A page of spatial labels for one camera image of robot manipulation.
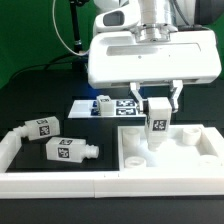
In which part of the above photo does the black cable on table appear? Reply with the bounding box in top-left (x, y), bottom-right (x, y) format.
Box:
top-left (9, 53), bottom-right (91, 81)

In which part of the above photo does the white square tabletop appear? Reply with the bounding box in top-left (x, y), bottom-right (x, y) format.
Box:
top-left (118, 125), bottom-right (224, 173)

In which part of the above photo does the white U-shaped fence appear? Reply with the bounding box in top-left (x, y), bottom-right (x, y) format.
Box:
top-left (0, 132), bottom-right (224, 198)

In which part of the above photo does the white cable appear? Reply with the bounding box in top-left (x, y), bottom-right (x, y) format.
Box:
top-left (52, 0), bottom-right (92, 58)

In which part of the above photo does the white marker sheet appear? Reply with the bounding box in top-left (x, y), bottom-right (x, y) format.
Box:
top-left (68, 99), bottom-right (148, 118)

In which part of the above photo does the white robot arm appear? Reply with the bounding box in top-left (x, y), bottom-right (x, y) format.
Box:
top-left (88, 0), bottom-right (221, 113)

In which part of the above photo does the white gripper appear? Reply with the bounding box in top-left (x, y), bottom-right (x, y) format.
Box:
top-left (87, 8), bottom-right (223, 116)

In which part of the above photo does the black camera pole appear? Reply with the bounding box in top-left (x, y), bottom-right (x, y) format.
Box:
top-left (69, 0), bottom-right (89, 72)

